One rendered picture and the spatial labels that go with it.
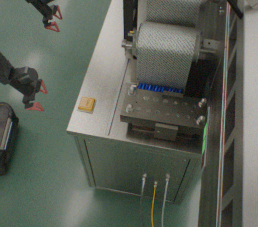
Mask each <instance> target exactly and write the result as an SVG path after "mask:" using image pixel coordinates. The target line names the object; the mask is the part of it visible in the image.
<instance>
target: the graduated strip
mask: <svg viewBox="0 0 258 227"><path fill-rule="evenodd" d="M128 62H129V58H126V59H125V62H124V66H123V70H122V74H121V77H120V81H119V83H118V87H117V91H116V95H115V98H114V102H113V106H112V110H111V114H110V117H109V121H108V125H107V129H106V133H105V135H110V131H111V127H112V124H113V119H114V115H115V112H116V108H117V104H118V99H119V97H120V93H121V90H122V85H123V81H124V78H125V74H126V70H127V66H128Z"/></svg>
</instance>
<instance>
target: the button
mask: <svg viewBox="0 0 258 227"><path fill-rule="evenodd" d="M94 103H95V98H91V97H84V96H81V99H80V102H79V105H78V109H79V110H84V111H90V112H92V110H93V106H94Z"/></svg>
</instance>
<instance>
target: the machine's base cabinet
mask: <svg viewBox="0 0 258 227"><path fill-rule="evenodd" d="M74 138H75V142H76V145H77V148H78V152H79V155H80V159H81V162H82V165H83V169H84V172H85V174H86V177H87V181H88V184H89V187H93V188H98V189H103V190H106V191H111V192H116V193H122V194H127V195H132V196H137V197H141V189H142V182H143V181H142V178H146V179H147V181H146V182H145V188H144V197H143V198H148V199H153V192H154V188H153V185H157V188H156V192H155V199H154V200H158V201H163V200H164V193H165V186H166V181H165V179H169V182H168V186H167V193H166V199H165V202H168V203H174V204H179V205H181V204H182V201H183V199H184V197H185V195H186V193H187V190H188V188H189V186H190V184H191V182H192V180H193V178H194V176H195V174H196V171H197V169H198V166H199V164H200V162H201V160H202V159H200V158H194V157H188V156H183V155H180V154H175V153H169V152H163V151H159V150H154V149H148V148H142V147H137V146H131V145H125V144H120V143H113V142H108V141H103V140H97V139H91V138H86V137H82V136H77V135H74Z"/></svg>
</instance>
